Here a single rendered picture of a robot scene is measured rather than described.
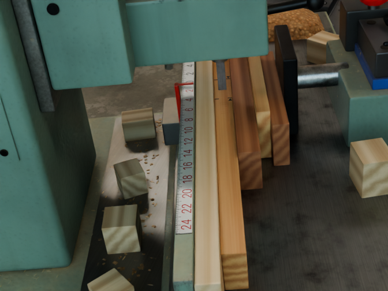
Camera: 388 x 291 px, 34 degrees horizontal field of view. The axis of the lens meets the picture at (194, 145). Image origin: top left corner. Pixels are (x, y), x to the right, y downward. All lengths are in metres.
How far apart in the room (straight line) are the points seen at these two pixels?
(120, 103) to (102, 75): 2.06
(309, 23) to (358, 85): 0.27
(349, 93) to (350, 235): 0.16
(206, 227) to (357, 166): 0.17
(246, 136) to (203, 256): 0.17
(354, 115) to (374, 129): 0.03
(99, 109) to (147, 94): 0.21
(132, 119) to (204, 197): 0.38
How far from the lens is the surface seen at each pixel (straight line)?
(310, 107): 0.76
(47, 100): 0.64
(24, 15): 0.61
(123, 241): 0.72
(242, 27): 0.64
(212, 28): 0.64
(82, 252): 0.75
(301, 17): 0.94
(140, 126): 0.90
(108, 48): 0.61
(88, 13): 0.60
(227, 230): 0.53
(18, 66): 0.60
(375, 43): 0.68
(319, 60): 0.85
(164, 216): 0.77
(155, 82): 2.81
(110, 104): 2.69
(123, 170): 0.80
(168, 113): 0.87
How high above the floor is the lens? 1.29
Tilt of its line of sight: 33 degrees down
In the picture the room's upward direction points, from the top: 7 degrees counter-clockwise
